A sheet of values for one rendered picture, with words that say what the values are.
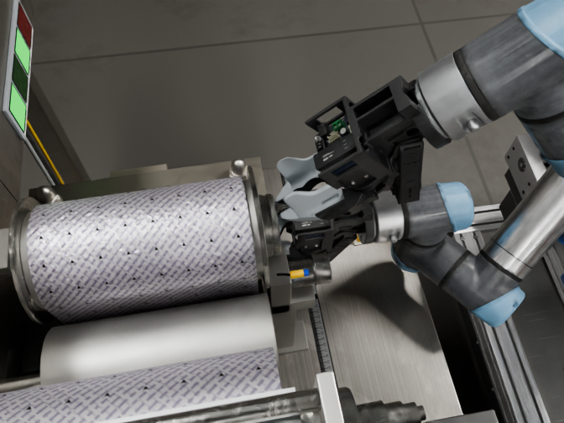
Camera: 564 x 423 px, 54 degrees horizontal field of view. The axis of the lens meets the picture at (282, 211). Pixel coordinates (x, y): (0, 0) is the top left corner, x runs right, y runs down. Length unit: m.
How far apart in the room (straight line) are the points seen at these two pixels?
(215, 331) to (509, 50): 0.41
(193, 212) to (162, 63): 2.07
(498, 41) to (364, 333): 0.60
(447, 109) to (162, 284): 0.35
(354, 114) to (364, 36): 2.20
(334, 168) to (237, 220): 0.13
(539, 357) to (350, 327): 0.95
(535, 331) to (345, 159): 1.40
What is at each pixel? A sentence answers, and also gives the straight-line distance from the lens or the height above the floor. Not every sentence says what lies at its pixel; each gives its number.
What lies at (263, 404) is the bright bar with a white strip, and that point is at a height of 1.46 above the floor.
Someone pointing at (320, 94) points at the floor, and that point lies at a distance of 2.47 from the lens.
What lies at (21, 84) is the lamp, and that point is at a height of 1.18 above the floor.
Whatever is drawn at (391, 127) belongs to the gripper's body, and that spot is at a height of 1.42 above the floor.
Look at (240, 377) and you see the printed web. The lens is 0.45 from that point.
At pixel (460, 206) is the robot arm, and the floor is 1.14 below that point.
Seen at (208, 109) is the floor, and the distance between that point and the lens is 2.43.
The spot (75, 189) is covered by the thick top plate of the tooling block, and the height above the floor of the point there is 1.03.
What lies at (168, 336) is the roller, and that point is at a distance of 0.64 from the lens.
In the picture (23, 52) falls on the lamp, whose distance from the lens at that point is 1.03.
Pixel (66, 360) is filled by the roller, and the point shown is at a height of 1.23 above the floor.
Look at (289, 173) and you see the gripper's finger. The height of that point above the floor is 1.31.
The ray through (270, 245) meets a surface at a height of 1.26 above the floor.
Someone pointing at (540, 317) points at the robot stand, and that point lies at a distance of 1.89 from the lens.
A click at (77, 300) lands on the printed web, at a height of 1.26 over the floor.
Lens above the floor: 1.84
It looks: 60 degrees down
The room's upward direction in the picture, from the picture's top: straight up
